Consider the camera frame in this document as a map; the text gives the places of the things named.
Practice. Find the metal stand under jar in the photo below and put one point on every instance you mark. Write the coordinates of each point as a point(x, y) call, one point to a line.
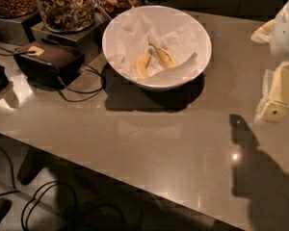
point(18, 30)
point(88, 41)

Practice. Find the glass jar of mixed nuts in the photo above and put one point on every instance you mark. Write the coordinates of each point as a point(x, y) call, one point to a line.
point(66, 16)

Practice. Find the white ceramic bowl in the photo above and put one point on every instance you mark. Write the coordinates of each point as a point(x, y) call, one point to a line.
point(199, 42)

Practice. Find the black box device with label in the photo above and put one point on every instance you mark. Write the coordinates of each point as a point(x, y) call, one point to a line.
point(51, 65)

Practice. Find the metal stand under left jar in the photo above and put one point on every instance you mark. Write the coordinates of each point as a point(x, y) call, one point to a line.
point(18, 30)

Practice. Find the white paper napkin liner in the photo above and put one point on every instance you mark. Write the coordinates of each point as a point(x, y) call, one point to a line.
point(135, 39)

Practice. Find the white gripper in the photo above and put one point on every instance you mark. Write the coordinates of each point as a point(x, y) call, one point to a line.
point(285, 33)

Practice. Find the yellow banana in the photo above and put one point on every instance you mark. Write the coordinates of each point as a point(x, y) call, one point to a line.
point(165, 57)
point(142, 63)

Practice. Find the metal stand under middle jar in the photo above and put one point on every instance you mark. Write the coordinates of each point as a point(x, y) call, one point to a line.
point(88, 41)

